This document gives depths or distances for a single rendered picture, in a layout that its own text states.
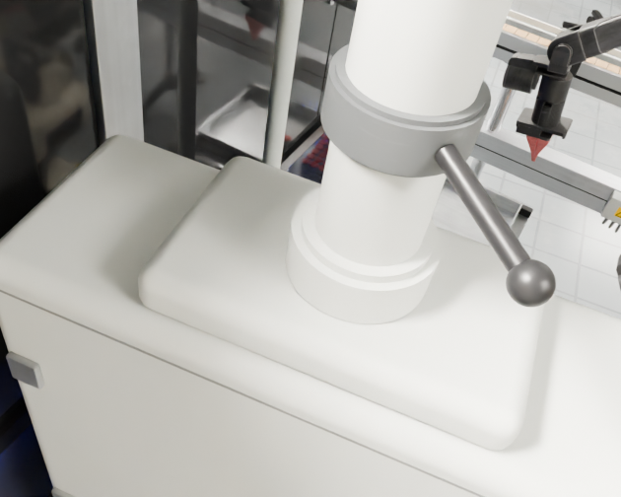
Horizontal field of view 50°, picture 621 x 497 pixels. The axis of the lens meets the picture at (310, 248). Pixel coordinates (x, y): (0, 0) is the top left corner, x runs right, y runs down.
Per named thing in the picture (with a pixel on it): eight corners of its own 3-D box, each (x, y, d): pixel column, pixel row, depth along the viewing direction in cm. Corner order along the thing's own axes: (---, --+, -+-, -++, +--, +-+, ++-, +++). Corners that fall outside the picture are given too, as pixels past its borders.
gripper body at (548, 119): (522, 113, 143) (530, 83, 138) (571, 126, 139) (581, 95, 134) (514, 128, 138) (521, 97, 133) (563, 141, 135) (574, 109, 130)
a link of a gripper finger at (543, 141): (516, 146, 148) (525, 108, 142) (548, 155, 146) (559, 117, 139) (507, 161, 144) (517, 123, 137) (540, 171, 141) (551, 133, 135)
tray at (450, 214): (346, 212, 153) (348, 201, 151) (392, 157, 170) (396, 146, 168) (481, 280, 145) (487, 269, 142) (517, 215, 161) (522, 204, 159)
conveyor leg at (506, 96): (441, 222, 277) (505, 59, 222) (448, 210, 282) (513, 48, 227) (460, 232, 274) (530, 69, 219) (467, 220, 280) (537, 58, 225)
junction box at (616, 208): (599, 216, 233) (611, 197, 227) (602, 208, 237) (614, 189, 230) (633, 231, 230) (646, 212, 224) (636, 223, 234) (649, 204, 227)
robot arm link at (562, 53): (574, 46, 123) (582, 35, 129) (512, 34, 127) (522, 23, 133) (555, 107, 130) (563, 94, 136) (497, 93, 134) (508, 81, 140)
